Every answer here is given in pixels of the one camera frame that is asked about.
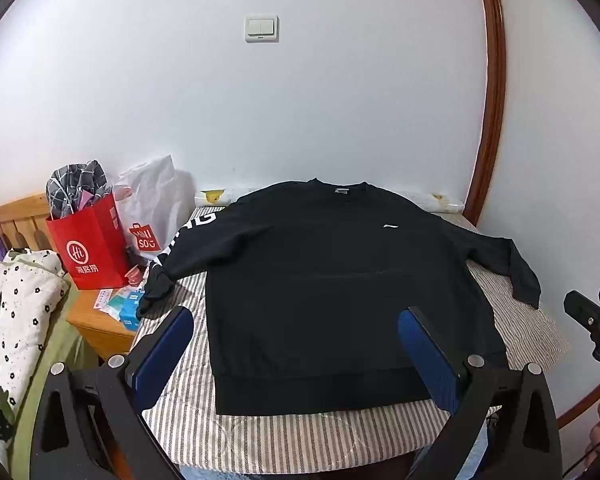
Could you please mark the duck print paper roll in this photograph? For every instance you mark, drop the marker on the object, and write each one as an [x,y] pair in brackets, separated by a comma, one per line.
[211,196]

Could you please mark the white wall light switch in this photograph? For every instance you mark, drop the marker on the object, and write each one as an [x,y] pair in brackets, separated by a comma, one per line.
[261,28]

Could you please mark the red paper bag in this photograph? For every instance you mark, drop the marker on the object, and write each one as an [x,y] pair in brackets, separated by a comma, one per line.
[87,250]

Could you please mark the wooden headboard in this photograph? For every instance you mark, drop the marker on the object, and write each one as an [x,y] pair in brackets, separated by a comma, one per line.
[17,220]

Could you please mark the wooden baseboard trim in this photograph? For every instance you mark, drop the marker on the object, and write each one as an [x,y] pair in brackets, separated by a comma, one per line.
[580,405]

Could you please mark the striped quilted mat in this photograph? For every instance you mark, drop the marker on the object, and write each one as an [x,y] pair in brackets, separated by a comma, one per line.
[305,435]

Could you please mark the white plastic shopping bag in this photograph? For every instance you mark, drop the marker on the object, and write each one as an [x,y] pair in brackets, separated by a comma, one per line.
[152,195]

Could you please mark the white flower print quilt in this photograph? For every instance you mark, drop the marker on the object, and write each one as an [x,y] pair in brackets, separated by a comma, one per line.
[15,320]

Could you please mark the grey plaid cloth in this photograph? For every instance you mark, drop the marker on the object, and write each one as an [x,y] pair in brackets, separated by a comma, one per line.
[75,185]

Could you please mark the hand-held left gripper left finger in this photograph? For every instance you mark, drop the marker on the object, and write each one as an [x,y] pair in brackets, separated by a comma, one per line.
[165,355]

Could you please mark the green bed sheet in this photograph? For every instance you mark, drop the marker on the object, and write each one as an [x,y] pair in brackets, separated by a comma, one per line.
[45,350]

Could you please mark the black sweatshirt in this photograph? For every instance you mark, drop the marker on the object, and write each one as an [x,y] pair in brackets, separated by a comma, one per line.
[320,270]

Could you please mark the wooden nightstand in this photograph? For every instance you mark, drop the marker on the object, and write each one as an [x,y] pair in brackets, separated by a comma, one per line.
[97,330]

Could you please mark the wooden door frame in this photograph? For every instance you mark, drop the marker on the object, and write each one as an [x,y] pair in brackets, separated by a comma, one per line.
[495,85]

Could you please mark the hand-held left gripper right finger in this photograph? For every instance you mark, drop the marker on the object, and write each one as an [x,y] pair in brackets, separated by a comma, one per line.
[430,360]

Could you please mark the blue cardboard box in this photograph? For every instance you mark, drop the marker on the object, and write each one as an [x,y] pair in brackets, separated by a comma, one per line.
[130,315]

